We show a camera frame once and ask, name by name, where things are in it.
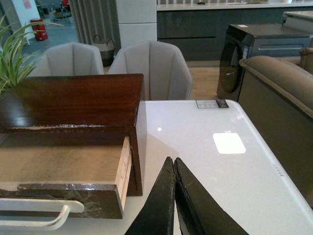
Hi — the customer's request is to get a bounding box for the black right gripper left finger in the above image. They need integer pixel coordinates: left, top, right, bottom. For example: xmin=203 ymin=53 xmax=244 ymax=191
xmin=125 ymin=157 xmax=175 ymax=235

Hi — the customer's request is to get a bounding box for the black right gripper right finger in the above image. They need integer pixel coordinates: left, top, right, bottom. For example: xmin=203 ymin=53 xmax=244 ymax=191
xmin=174 ymin=158 xmax=247 ymax=235

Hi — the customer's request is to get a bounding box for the white metal drawer handle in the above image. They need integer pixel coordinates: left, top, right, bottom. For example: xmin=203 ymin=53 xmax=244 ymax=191
xmin=0 ymin=198 xmax=85 ymax=231

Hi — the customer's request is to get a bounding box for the dark wooden drawer cabinet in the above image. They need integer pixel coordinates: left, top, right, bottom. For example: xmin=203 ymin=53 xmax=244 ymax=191
xmin=0 ymin=73 xmax=144 ymax=196

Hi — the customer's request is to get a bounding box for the black and white label sticker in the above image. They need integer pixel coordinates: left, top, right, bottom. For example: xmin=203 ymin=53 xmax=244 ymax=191
xmin=196 ymin=99 xmax=229 ymax=109

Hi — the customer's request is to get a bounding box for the tan sofa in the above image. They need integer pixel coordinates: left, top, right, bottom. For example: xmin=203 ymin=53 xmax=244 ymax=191
xmin=238 ymin=47 xmax=313 ymax=206

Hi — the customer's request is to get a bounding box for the beige chair right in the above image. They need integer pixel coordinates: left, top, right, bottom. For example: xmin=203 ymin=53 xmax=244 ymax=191
xmin=108 ymin=41 xmax=193 ymax=100

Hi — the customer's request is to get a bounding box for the beige chair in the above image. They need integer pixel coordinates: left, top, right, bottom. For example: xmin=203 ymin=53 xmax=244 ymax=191
xmin=108 ymin=41 xmax=193 ymax=100
xmin=29 ymin=43 xmax=104 ymax=77

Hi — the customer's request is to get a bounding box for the black washing machine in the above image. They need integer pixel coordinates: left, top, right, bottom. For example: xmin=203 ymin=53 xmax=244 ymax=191
xmin=217 ymin=24 xmax=313 ymax=101

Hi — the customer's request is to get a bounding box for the beige chair left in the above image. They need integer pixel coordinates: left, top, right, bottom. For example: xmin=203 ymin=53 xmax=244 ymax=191
xmin=29 ymin=43 xmax=104 ymax=77

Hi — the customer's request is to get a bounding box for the grey kitchen counter cabinet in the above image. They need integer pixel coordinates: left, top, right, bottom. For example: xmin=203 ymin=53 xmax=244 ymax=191
xmin=156 ymin=0 xmax=313 ymax=61

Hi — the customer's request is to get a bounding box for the green spider plant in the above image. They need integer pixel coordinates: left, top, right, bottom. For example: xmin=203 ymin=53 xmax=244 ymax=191
xmin=0 ymin=14 xmax=58 ymax=94

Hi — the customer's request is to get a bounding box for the woven basket with handles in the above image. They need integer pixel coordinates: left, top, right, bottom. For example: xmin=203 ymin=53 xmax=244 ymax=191
xmin=92 ymin=35 xmax=115 ymax=67

